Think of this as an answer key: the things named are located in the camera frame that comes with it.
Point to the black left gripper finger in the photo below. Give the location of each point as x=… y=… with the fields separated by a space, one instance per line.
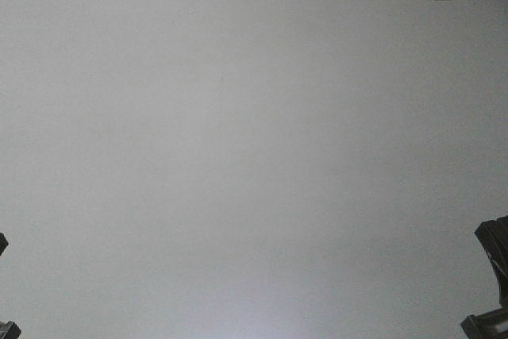
x=3 y=243
x=9 y=330

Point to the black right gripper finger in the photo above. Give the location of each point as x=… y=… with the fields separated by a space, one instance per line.
x=492 y=235
x=491 y=325

